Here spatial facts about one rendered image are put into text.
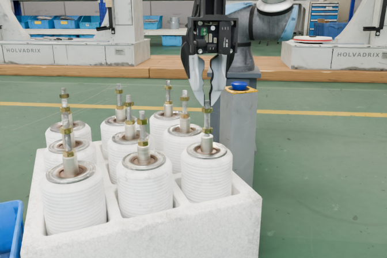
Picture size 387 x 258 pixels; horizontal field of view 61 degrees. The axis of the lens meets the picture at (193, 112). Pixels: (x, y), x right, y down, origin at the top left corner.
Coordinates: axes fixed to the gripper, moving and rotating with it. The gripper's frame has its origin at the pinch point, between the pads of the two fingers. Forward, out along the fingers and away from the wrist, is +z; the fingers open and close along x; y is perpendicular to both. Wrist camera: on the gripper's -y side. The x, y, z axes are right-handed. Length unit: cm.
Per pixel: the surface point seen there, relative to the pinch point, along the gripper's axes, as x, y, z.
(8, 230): -41, -7, 30
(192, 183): -3.0, 4.5, 14.5
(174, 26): 21, -486, 5
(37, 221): -28.1, 9.3, 17.1
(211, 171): 0.2, 5.6, 11.9
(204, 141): -0.6, 1.8, 7.8
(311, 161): 44, -43, 35
